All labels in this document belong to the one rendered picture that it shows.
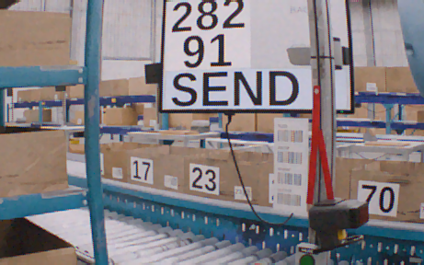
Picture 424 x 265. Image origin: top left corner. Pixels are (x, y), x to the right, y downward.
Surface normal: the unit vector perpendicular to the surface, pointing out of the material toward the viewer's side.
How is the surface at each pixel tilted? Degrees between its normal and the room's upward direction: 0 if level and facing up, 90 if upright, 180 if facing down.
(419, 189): 90
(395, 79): 90
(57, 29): 90
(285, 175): 90
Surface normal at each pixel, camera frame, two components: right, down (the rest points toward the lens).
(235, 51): -0.38, 0.00
